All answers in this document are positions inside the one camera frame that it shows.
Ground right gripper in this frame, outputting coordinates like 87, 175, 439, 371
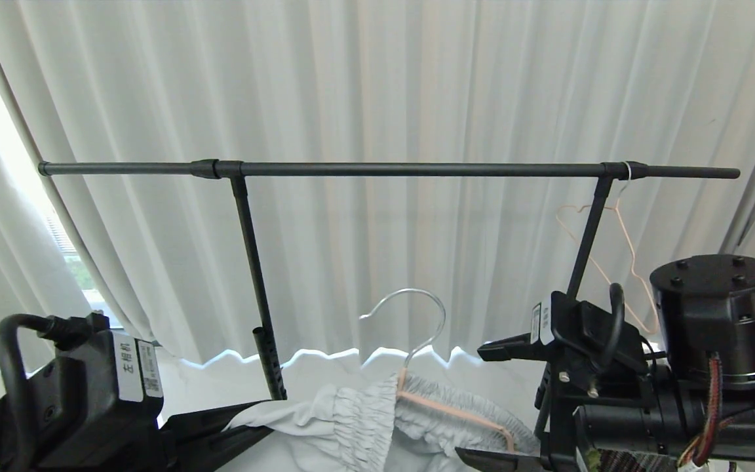
455, 292, 686, 472

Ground pink clothes hanger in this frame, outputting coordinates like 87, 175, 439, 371
359, 288, 516, 454
554, 180, 661, 335

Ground pale grey shorts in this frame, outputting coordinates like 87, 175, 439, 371
223, 374, 542, 472

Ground black clothes rack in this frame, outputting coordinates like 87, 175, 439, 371
38, 159, 741, 402

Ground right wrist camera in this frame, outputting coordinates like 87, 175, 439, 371
551, 298, 650, 401

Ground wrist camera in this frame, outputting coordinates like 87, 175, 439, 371
551, 298, 650, 401
0, 313, 166, 472

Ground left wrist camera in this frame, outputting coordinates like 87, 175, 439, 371
0, 313, 166, 472

